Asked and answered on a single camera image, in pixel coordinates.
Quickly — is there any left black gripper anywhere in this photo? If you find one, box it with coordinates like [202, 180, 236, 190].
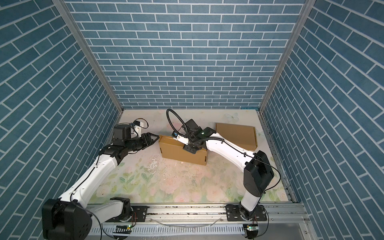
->
[124, 132, 160, 153]

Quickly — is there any cardboard box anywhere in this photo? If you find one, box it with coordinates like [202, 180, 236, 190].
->
[159, 136, 208, 166]
[216, 123, 258, 151]

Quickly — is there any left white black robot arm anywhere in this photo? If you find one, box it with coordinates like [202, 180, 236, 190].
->
[42, 121, 160, 240]

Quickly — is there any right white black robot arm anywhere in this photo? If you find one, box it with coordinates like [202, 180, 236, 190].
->
[172, 120, 275, 221]

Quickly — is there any left green circuit board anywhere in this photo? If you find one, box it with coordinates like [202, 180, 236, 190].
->
[113, 225, 133, 236]

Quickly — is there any green circuit board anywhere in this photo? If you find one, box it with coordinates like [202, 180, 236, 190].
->
[243, 224, 259, 234]
[113, 225, 133, 236]

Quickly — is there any right green circuit board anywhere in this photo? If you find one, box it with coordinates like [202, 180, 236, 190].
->
[243, 224, 259, 234]

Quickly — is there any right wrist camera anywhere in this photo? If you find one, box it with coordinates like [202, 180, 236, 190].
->
[172, 132, 189, 145]

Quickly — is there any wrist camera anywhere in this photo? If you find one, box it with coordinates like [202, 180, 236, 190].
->
[132, 119, 145, 137]
[172, 132, 189, 145]

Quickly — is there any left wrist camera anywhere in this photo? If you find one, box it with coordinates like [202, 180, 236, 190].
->
[132, 119, 145, 137]

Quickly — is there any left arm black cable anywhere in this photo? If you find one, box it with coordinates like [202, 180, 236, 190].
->
[69, 117, 150, 240]

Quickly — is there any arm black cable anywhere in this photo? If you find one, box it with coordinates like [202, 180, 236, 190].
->
[69, 117, 150, 240]
[165, 108, 282, 238]

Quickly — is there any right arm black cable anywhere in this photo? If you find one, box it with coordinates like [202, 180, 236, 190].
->
[165, 108, 282, 238]

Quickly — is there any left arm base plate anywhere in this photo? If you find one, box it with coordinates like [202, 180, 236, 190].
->
[107, 205, 148, 223]

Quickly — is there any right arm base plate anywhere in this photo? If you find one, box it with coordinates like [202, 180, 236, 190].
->
[225, 204, 268, 222]

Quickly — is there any aluminium mounting rail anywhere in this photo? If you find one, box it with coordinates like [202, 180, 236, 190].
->
[88, 203, 316, 240]

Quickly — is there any left aluminium corner post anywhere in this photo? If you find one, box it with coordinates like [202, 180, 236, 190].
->
[52, 0, 124, 113]

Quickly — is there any aluminium corner post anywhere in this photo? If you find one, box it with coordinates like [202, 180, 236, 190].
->
[259, 0, 316, 113]
[52, 0, 124, 113]

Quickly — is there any right aluminium corner post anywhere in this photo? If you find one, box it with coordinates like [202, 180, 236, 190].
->
[259, 0, 316, 113]

